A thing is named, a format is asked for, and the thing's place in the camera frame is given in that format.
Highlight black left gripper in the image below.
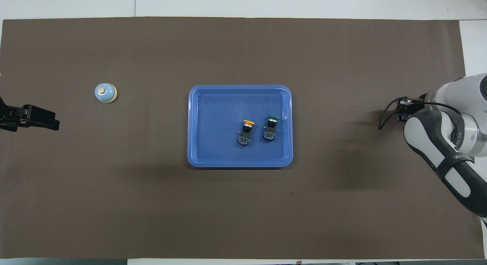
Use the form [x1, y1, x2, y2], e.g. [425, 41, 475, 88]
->
[0, 96, 60, 132]

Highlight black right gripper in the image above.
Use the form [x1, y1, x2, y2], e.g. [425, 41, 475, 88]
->
[404, 97, 426, 115]

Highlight green push button switch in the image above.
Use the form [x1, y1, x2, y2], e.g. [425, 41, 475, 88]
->
[263, 115, 280, 142]

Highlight yellow push button switch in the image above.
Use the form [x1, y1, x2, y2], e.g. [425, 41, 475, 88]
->
[237, 119, 256, 147]

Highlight light blue call bell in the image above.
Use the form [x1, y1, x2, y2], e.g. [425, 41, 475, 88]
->
[94, 83, 118, 103]

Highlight blue plastic tray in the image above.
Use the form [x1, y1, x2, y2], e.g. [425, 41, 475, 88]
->
[187, 85, 294, 168]

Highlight brown table mat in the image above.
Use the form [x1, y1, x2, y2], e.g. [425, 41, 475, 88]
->
[0, 16, 485, 260]

